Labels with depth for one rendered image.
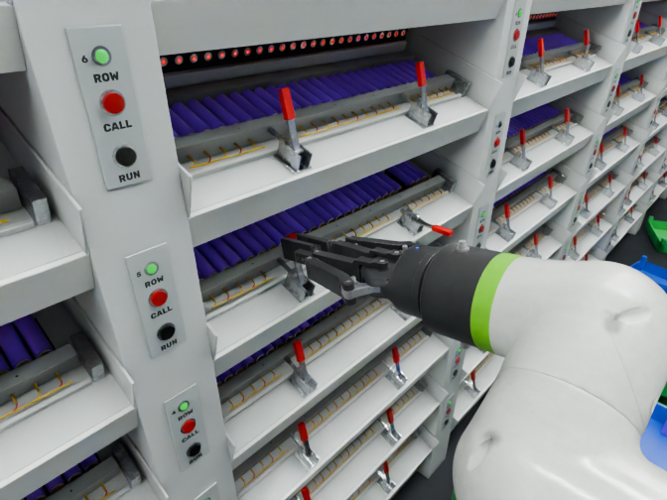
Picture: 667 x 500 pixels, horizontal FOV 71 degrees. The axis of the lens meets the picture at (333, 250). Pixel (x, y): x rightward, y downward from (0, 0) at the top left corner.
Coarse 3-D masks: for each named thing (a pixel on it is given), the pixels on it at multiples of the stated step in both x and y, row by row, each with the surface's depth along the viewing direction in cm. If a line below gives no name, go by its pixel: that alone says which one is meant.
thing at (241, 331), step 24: (432, 168) 96; (456, 168) 92; (456, 192) 94; (384, 216) 83; (432, 216) 86; (456, 216) 89; (408, 240) 80; (432, 240) 88; (288, 264) 69; (240, 312) 61; (264, 312) 62; (288, 312) 62; (312, 312) 68; (216, 336) 52; (240, 336) 58; (264, 336) 61; (216, 360) 55; (240, 360) 60
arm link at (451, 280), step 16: (464, 240) 43; (448, 256) 43; (464, 256) 42; (480, 256) 42; (432, 272) 43; (448, 272) 42; (464, 272) 41; (480, 272) 40; (432, 288) 42; (448, 288) 41; (464, 288) 40; (432, 304) 42; (448, 304) 41; (464, 304) 40; (432, 320) 43; (448, 320) 42; (464, 320) 40; (448, 336) 44; (464, 336) 42
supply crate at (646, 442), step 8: (656, 408) 115; (664, 408) 113; (656, 416) 115; (664, 416) 114; (648, 424) 115; (656, 424) 115; (648, 432) 113; (656, 432) 113; (640, 440) 111; (648, 440) 111; (656, 440) 111; (664, 440) 111; (640, 448) 109; (648, 448) 109; (656, 448) 109; (664, 448) 109; (648, 456) 107; (656, 456) 107; (664, 456) 107; (656, 464) 105; (664, 464) 105
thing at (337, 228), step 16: (400, 192) 85; (416, 192) 86; (432, 192) 90; (368, 208) 79; (384, 208) 81; (336, 224) 74; (352, 224) 76; (256, 256) 65; (272, 256) 66; (224, 272) 62; (240, 272) 62; (256, 272) 64; (208, 288) 59; (224, 288) 61; (240, 288) 62
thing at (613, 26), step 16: (640, 0) 124; (560, 16) 131; (576, 16) 129; (592, 16) 126; (608, 16) 123; (624, 16) 121; (608, 32) 125; (624, 32) 123; (608, 80) 129; (576, 96) 136; (592, 96) 133; (608, 112) 139; (592, 144) 138; (576, 160) 142; (560, 224) 153; (576, 224) 159; (560, 256) 158
